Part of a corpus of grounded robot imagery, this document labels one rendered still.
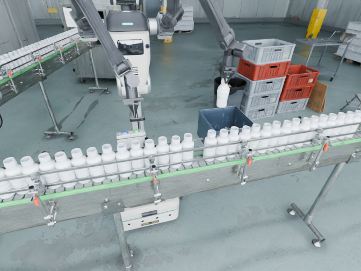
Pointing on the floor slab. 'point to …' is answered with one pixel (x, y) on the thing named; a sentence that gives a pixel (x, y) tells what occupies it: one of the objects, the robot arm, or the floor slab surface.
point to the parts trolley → (323, 52)
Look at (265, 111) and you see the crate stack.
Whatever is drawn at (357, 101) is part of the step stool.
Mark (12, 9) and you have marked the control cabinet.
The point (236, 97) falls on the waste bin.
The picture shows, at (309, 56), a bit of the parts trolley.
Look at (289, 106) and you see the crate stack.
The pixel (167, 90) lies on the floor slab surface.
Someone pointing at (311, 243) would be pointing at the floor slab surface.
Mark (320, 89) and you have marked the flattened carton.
